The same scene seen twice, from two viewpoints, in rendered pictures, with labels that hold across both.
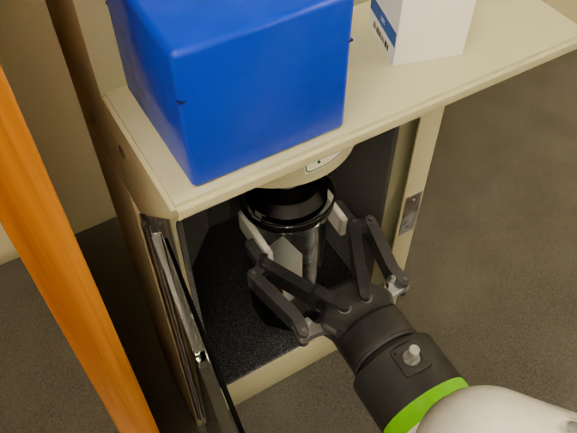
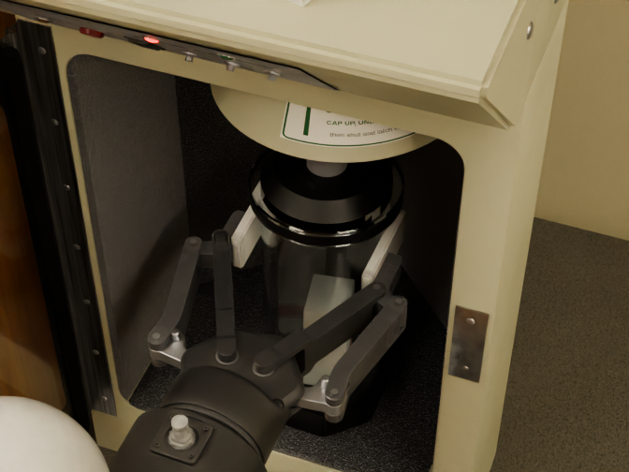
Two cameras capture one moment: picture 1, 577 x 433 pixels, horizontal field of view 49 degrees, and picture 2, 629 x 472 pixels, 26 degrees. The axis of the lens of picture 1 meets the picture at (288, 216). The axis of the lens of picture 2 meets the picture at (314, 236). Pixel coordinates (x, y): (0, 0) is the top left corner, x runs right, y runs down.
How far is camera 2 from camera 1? 54 cm
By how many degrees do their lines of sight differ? 34
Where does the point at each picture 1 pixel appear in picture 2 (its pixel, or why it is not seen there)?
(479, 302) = not seen: outside the picture
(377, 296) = (277, 379)
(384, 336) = (197, 401)
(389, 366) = (153, 426)
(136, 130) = not seen: outside the picture
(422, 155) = (479, 243)
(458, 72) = (263, 16)
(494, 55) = (330, 29)
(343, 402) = not seen: outside the picture
